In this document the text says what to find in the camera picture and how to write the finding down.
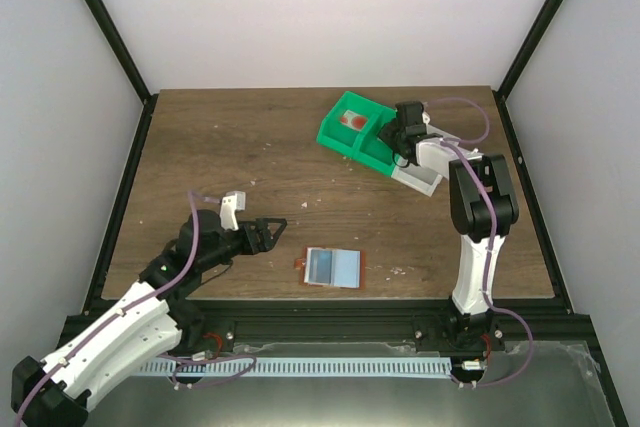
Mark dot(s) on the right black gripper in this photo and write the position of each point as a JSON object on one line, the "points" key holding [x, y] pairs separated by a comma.
{"points": [[387, 133]]}

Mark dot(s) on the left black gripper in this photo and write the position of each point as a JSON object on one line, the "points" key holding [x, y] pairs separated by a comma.
{"points": [[266, 244]]}

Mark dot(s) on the brown leather card holder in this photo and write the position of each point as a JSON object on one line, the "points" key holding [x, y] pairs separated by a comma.
{"points": [[331, 267]]}

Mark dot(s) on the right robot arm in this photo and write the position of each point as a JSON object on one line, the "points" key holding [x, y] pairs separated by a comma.
{"points": [[483, 208]]}

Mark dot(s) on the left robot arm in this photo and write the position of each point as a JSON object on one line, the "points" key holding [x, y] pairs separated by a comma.
{"points": [[152, 318]]}

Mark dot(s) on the red white card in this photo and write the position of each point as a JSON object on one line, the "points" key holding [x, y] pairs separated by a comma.
{"points": [[353, 120]]}

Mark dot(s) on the white bin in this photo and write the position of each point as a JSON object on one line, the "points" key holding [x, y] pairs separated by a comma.
{"points": [[420, 179]]}

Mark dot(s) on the green bin middle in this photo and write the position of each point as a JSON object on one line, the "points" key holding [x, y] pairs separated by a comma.
{"points": [[369, 149]]}

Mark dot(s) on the green bin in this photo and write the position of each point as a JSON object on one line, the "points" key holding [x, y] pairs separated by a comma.
{"points": [[369, 149], [344, 128]]}

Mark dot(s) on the green bin far left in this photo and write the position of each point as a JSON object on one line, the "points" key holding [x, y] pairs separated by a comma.
{"points": [[344, 128]]}

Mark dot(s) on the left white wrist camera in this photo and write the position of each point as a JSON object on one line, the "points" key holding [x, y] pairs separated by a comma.
{"points": [[231, 203]]}

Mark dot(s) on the light blue slotted cable duct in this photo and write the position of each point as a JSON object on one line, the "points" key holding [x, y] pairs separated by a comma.
{"points": [[325, 367]]}

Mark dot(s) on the black aluminium frame rail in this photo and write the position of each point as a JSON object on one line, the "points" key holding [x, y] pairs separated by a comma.
{"points": [[420, 323]]}

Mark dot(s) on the right black frame post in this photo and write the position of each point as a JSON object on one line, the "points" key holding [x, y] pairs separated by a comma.
{"points": [[540, 25]]}

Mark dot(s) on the black frame post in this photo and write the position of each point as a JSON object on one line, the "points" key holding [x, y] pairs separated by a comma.
{"points": [[117, 45], [540, 25]]}

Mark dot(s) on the left black frame post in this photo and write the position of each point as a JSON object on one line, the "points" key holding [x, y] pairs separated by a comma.
{"points": [[117, 45]]}

